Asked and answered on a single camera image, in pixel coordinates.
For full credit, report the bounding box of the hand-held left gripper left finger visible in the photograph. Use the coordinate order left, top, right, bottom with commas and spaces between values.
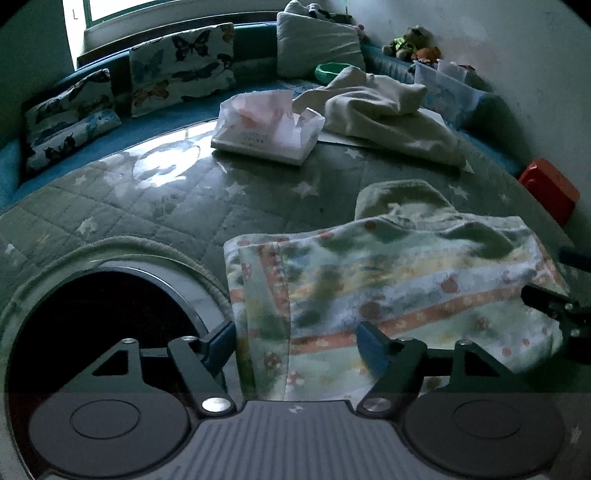
60, 320, 236, 416

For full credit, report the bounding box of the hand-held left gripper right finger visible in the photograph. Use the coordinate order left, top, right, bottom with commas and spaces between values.
356, 320, 532, 414

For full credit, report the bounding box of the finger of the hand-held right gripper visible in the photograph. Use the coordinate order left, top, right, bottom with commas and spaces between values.
558, 249, 591, 273
522, 284, 591, 324

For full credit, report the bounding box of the red box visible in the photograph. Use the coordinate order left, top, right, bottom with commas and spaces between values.
518, 158, 581, 228

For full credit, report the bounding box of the round metal-rimmed table opening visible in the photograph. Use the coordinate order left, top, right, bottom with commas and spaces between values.
4, 257, 237, 462

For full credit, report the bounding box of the green star quilted tablecloth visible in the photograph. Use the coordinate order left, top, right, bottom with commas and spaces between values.
0, 106, 579, 398

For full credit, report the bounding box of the white tissue pack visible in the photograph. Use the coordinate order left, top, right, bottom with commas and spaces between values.
211, 91, 327, 167

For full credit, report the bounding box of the cream garment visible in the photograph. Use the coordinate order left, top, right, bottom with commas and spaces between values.
293, 66, 468, 169

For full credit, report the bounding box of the long butterfly print cushion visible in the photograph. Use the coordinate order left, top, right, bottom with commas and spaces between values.
25, 69, 115, 139
27, 110, 123, 172

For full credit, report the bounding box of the orange plush toy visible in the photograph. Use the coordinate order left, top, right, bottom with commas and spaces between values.
411, 46, 443, 64

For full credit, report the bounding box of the green plush toy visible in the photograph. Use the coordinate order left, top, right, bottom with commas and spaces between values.
382, 25, 429, 61

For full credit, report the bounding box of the green bowl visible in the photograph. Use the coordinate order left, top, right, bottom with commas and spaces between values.
315, 62, 352, 85

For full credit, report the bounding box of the square butterfly print cushion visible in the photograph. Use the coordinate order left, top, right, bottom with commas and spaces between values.
129, 22, 237, 117

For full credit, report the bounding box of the blue sofa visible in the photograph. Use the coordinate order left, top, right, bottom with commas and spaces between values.
0, 21, 532, 217

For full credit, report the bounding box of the plain pale pillow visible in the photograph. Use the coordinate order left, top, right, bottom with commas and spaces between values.
276, 11, 366, 80

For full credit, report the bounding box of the white and dark cloth bundle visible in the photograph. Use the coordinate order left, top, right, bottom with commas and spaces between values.
284, 0, 357, 25

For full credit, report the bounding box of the window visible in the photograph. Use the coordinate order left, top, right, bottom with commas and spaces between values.
69, 0, 195, 29

